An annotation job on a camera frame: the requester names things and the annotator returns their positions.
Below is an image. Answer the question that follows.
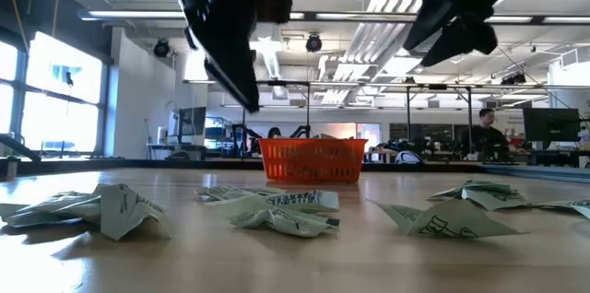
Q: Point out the black computer monitor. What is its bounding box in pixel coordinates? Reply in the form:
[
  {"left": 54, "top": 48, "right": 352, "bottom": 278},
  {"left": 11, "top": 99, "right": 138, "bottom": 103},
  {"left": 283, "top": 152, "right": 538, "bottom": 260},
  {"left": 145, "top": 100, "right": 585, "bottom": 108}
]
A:
[
  {"left": 178, "top": 106, "right": 207, "bottom": 136},
  {"left": 523, "top": 107, "right": 582, "bottom": 143}
]

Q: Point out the black ceiling camera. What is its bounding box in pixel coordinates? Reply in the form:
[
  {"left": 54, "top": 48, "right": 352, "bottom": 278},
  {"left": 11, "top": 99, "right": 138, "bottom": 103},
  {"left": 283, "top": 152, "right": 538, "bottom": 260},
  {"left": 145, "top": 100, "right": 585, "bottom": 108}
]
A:
[
  {"left": 305, "top": 33, "right": 323, "bottom": 53},
  {"left": 152, "top": 39, "right": 171, "bottom": 58}
]

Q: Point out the black metal frame stand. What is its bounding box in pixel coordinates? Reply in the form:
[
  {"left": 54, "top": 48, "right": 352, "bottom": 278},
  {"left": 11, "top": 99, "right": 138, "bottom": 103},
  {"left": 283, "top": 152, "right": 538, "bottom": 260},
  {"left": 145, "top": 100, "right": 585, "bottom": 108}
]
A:
[
  {"left": 404, "top": 83, "right": 476, "bottom": 160},
  {"left": 239, "top": 79, "right": 314, "bottom": 138}
]

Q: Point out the orange plastic basket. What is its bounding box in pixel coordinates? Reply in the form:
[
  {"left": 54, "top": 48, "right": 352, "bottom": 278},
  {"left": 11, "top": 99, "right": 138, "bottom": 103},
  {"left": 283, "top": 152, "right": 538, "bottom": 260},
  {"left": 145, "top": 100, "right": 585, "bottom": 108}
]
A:
[{"left": 257, "top": 137, "right": 369, "bottom": 184}]

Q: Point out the white blue round object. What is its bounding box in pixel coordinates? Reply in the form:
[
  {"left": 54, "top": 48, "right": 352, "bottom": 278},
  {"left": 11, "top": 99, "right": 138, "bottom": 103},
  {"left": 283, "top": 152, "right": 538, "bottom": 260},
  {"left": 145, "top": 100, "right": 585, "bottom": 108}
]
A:
[{"left": 395, "top": 149, "right": 423, "bottom": 165}]

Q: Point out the black slanted metal bar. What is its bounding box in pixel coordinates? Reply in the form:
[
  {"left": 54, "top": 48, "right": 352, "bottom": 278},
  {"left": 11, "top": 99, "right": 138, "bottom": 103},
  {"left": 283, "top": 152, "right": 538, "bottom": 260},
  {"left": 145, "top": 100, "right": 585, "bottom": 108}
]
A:
[{"left": 0, "top": 134, "right": 41, "bottom": 163}]

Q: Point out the black aluminium table frame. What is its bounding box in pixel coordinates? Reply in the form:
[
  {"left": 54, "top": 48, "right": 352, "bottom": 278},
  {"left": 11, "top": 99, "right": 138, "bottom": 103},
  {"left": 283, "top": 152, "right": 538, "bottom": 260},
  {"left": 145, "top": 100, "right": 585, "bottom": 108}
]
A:
[{"left": 0, "top": 157, "right": 590, "bottom": 184}]

